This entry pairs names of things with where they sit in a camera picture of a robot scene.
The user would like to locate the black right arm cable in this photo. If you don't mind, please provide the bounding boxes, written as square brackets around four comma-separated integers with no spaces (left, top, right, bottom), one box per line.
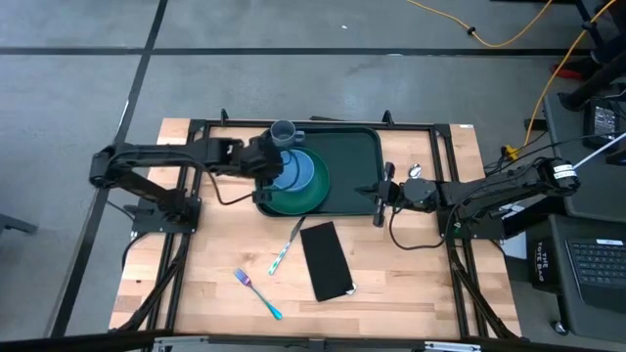
[388,202,464,251]

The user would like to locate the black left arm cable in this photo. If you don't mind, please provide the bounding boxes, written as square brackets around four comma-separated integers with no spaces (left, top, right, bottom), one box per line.
[207,165,256,206]

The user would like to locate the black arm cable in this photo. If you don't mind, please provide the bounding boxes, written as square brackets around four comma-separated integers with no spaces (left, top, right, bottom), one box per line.
[388,202,464,251]
[207,165,256,206]

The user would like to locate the grey chair base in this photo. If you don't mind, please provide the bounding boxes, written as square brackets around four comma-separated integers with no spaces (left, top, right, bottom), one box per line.
[0,212,39,237]

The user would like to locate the black tote bag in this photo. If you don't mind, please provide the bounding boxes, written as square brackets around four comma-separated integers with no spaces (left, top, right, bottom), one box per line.
[531,236,562,290]

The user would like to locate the black aluminium table frame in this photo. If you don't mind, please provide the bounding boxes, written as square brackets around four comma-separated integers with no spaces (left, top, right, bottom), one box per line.
[110,108,523,343]

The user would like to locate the black keyboard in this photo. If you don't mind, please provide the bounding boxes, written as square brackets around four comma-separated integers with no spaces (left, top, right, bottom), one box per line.
[564,236,626,314]

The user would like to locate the blue bowl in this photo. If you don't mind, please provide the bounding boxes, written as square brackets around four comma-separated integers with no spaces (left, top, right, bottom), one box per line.
[271,149,316,193]

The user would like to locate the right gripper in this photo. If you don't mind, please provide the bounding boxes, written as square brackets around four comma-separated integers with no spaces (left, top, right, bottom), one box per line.
[355,162,437,229]

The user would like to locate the silver aluminium bracket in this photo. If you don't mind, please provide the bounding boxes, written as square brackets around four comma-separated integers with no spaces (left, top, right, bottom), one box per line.
[423,340,484,352]

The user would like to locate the knife with teal patterned handle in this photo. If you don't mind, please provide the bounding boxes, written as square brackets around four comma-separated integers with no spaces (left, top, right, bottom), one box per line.
[267,216,307,277]

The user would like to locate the iridescent fork with teal handle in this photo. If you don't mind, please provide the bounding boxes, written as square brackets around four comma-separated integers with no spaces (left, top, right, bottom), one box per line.
[233,267,284,322]

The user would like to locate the white cable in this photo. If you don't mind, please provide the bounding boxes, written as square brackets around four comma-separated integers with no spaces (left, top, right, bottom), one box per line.
[571,130,626,171]

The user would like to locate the dark green plastic tray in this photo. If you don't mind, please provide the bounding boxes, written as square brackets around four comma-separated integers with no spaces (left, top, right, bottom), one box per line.
[254,125,384,218]

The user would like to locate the grey mug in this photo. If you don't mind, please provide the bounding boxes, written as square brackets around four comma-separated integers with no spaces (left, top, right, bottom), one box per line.
[270,119,307,149]

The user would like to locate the dark grey desk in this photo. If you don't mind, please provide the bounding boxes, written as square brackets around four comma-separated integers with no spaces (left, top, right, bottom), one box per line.
[541,90,626,339]

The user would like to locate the yellow cable with black knot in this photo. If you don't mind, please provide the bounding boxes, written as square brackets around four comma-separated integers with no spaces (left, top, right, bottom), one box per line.
[404,0,555,49]

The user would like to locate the green plate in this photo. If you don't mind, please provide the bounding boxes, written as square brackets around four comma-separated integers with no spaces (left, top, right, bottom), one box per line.
[261,146,332,216]

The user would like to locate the black cloth napkin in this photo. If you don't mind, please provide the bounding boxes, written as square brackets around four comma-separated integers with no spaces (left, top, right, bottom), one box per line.
[299,221,357,303]

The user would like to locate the yellow extension cable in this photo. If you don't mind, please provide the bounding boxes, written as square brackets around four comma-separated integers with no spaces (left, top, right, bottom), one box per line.
[505,0,618,161]

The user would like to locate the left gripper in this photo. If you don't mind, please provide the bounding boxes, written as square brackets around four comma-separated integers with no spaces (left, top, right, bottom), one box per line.
[233,132,300,204]

